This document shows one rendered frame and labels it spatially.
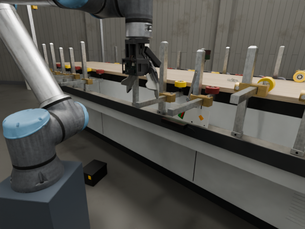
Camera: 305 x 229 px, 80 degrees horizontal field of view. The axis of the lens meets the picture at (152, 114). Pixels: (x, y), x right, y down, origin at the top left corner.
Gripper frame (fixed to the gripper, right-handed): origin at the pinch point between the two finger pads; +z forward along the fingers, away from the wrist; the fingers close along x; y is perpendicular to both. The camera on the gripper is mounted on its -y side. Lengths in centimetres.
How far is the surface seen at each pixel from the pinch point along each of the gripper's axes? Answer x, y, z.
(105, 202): -48, -14, 94
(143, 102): -18.3, -22.8, 11.0
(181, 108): 6.6, -20.4, 8.5
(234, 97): 29.6, -15.0, -1.4
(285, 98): 44, -59, 5
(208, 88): 7, -51, 4
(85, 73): -120, -54, 6
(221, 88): 12, -62, 5
